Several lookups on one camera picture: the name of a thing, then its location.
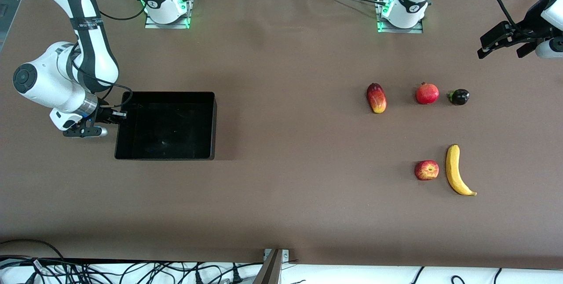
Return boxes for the dark purple mangosteen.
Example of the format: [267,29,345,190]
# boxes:
[447,89,470,106]

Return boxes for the red pomegranate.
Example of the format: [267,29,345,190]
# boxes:
[415,82,440,105]

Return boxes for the aluminium profile post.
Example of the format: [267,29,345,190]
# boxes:
[253,248,291,284]

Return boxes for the black plastic box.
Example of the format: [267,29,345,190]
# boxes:
[114,91,217,161]

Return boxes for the long arched black cable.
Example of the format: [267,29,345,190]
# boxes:
[0,239,66,262]

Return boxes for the red yellow mango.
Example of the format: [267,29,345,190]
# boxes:
[366,83,388,114]

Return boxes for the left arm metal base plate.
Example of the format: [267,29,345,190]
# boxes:
[376,0,425,34]

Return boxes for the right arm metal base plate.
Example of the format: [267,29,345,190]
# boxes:
[144,0,192,29]

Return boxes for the large table cover mat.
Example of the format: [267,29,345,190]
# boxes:
[0,0,563,270]

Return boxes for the red yellow apple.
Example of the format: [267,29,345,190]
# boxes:
[414,160,440,181]

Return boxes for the yellow banana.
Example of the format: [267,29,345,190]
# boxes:
[445,144,478,197]

